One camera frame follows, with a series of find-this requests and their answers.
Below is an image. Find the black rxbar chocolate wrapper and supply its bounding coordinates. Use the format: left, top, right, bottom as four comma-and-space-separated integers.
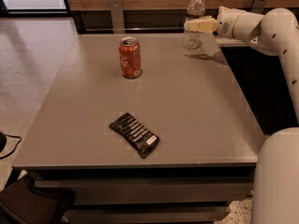
109, 113, 160, 159

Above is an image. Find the grey drawer cabinet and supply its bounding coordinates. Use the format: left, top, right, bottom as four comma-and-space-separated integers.
13, 35, 264, 223

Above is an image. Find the metal wall bracket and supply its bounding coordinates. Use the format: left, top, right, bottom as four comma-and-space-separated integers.
108, 0, 125, 34
250, 0, 268, 14

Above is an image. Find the right metal wall bracket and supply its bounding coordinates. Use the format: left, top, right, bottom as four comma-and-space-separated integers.
250, 0, 268, 14

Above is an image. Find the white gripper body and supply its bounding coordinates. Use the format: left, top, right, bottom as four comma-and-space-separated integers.
217, 6, 245, 39

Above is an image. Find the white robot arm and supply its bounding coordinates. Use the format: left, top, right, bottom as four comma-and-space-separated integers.
184, 7, 299, 224

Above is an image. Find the left metal wall bracket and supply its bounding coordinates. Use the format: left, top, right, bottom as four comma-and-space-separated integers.
108, 0, 125, 34

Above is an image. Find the dark brown chair seat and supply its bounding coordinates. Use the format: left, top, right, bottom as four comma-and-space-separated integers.
0, 175, 75, 224

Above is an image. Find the clear plastic water bottle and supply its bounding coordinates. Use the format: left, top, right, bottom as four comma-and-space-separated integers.
182, 0, 206, 50

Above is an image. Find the red coca-cola can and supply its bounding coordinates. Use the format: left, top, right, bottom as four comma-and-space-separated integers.
119, 36, 142, 78

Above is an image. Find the metal rail along wall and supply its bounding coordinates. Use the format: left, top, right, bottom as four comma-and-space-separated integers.
85, 27, 184, 34

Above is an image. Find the black cable on floor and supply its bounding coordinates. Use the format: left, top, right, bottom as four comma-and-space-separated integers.
0, 133, 22, 161

